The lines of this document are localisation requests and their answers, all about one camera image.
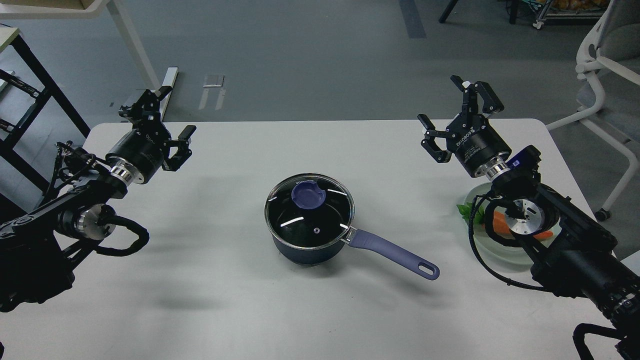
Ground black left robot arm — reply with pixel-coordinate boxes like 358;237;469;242
0;85;196;313

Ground black metal shelf frame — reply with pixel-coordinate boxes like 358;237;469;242
0;27;90;191

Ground dark blue saucepan purple handle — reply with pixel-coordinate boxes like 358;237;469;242
264;173;441;281

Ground glass lid purple knob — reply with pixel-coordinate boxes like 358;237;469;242
264;173;356;249

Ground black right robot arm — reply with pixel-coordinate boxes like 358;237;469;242
418;75;640;360

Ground white desk with leg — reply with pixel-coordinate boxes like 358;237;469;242
0;0;179;123

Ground white office chair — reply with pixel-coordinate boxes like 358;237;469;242
546;0;639;222

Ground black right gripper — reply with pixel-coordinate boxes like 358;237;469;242
417;75;512;178

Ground orange carrot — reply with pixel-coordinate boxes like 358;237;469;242
493;210;554;241

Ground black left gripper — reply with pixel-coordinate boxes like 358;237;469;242
105;86;197;185

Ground green leafy vegetable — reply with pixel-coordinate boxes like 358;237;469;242
456;202;485;226

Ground wheeled cart base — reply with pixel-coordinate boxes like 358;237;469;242
439;0;613;30

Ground translucent green plate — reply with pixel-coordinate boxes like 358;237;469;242
463;182;563;266

